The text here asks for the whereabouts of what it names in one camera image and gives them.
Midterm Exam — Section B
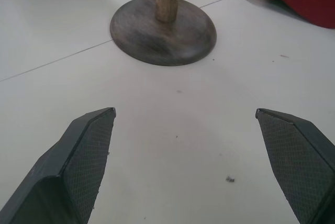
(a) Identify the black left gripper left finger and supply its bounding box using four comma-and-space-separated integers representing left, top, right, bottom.
0, 107, 117, 224

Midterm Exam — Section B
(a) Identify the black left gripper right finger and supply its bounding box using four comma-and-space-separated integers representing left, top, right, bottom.
255, 108, 335, 224

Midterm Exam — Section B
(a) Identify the wooden stand with round base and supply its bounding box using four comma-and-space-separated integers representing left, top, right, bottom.
109, 0, 218, 67

